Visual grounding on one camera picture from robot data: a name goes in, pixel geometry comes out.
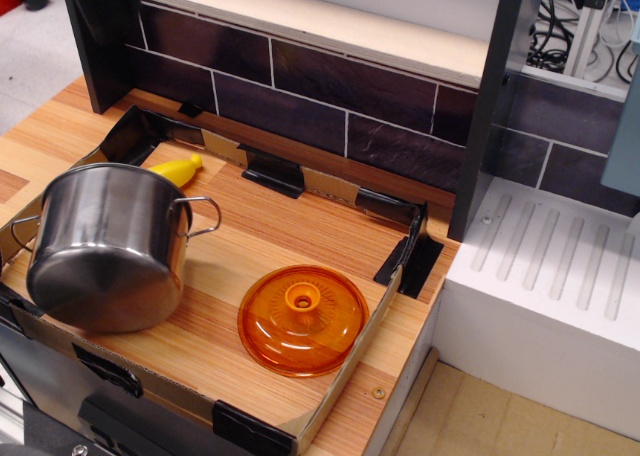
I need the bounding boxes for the stainless steel pot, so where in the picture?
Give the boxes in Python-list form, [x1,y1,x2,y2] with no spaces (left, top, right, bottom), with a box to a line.
[26,163,198,333]

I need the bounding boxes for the orange glass lid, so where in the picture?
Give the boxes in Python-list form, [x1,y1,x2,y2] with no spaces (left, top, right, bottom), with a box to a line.
[237,265,369,377]

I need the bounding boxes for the yellow plastic banana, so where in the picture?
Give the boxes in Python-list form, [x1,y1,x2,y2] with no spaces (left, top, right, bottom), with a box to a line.
[148,154,203,188]

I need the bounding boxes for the brass screw grommet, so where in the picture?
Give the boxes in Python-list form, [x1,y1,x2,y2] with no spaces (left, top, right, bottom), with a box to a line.
[372,387,386,399]

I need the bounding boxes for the white drainboard sink unit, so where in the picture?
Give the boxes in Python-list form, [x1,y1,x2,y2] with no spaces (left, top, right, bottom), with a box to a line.
[433,178,639,439]

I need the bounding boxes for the wooden shelf with dark posts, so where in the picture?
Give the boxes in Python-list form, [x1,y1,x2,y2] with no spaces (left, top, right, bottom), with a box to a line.
[65,0,530,240]

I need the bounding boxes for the bundle of black cables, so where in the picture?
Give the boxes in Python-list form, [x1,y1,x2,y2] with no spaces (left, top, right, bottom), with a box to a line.
[527,0,640,85]

